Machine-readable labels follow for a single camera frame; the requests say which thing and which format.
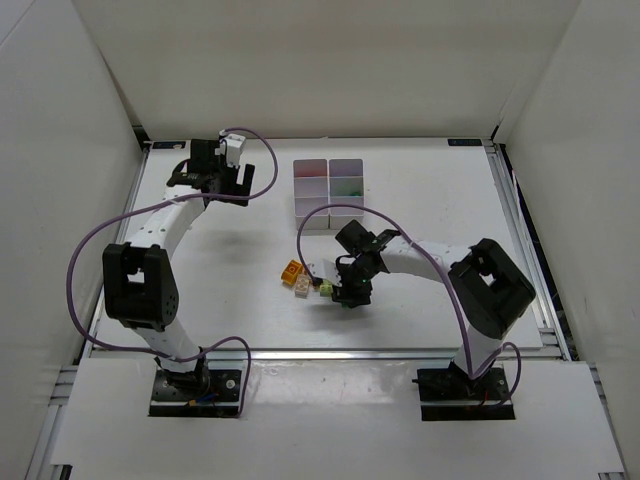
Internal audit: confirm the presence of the orange lego brick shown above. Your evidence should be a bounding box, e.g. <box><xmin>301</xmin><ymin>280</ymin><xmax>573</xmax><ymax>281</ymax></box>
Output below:
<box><xmin>281</xmin><ymin>260</ymin><xmax>303</xmax><ymax>287</ymax></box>

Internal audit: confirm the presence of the red curved lego brick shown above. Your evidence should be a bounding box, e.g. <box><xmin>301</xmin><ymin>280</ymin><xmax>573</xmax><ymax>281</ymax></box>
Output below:
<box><xmin>294</xmin><ymin>169</ymin><xmax>326</xmax><ymax>178</ymax></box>

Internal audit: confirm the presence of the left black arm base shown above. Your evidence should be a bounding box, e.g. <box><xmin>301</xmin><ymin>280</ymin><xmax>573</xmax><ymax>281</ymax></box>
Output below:
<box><xmin>148</xmin><ymin>368</ymin><xmax>245</xmax><ymax>418</ymax></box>

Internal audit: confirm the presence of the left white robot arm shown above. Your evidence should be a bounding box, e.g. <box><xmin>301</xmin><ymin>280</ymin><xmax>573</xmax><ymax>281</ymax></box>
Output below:
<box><xmin>102</xmin><ymin>133</ymin><xmax>255</xmax><ymax>395</ymax></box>

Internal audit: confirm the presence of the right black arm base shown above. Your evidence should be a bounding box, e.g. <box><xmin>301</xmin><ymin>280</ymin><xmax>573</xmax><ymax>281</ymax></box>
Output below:
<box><xmin>412</xmin><ymin>366</ymin><xmax>516</xmax><ymax>422</ymax></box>

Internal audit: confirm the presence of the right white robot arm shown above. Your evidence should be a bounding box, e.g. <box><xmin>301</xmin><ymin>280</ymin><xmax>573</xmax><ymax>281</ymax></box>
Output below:
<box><xmin>332</xmin><ymin>220</ymin><xmax>536</xmax><ymax>380</ymax></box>

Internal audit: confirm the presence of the light green lego brick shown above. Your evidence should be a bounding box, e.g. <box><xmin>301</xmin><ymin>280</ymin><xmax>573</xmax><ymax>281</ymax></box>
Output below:
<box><xmin>318</xmin><ymin>283</ymin><xmax>333</xmax><ymax>298</ymax></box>

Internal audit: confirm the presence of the cream lego brick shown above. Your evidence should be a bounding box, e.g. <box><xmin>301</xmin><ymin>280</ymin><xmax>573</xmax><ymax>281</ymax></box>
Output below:
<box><xmin>293</xmin><ymin>275</ymin><xmax>313</xmax><ymax>298</ymax></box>

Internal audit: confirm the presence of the left white divided container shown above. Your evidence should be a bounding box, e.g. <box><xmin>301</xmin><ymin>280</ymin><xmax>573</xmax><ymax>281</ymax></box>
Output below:
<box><xmin>293</xmin><ymin>159</ymin><xmax>329</xmax><ymax>227</ymax></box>

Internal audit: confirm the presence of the white divided container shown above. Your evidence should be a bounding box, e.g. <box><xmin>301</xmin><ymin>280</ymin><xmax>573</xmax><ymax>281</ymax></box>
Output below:
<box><xmin>328</xmin><ymin>158</ymin><xmax>365</xmax><ymax>230</ymax></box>
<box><xmin>293</xmin><ymin>159</ymin><xmax>329</xmax><ymax>227</ymax></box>

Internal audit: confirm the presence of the right white divided container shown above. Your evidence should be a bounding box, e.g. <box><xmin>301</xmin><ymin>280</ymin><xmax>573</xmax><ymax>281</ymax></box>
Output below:
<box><xmin>328</xmin><ymin>158</ymin><xmax>365</xmax><ymax>230</ymax></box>

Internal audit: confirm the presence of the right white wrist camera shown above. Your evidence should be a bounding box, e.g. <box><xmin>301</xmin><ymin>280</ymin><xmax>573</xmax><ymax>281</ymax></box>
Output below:
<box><xmin>307</xmin><ymin>258</ymin><xmax>342</xmax><ymax>286</ymax></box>

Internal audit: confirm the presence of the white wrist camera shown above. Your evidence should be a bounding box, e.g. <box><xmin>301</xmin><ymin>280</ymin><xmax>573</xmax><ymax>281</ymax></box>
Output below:
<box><xmin>218</xmin><ymin>130</ymin><xmax>246</xmax><ymax>168</ymax></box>
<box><xmin>307</xmin><ymin>258</ymin><xmax>342</xmax><ymax>286</ymax></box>

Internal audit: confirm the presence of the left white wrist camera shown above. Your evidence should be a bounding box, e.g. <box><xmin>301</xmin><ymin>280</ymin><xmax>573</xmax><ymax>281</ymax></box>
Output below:
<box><xmin>218</xmin><ymin>130</ymin><xmax>246</xmax><ymax>168</ymax></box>

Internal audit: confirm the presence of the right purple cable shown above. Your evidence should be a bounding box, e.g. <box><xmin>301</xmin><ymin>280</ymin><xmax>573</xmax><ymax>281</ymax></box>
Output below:
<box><xmin>296</xmin><ymin>203</ymin><xmax>521</xmax><ymax>407</ymax></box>

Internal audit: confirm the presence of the purple cable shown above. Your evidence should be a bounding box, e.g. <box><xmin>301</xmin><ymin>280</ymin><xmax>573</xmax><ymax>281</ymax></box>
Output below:
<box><xmin>296</xmin><ymin>203</ymin><xmax>521</xmax><ymax>407</ymax></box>
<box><xmin>66</xmin><ymin>126</ymin><xmax>279</xmax><ymax>416</ymax></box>

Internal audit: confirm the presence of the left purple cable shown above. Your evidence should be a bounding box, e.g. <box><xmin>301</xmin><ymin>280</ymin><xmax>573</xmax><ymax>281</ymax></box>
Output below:
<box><xmin>66</xmin><ymin>126</ymin><xmax>279</xmax><ymax>416</ymax></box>

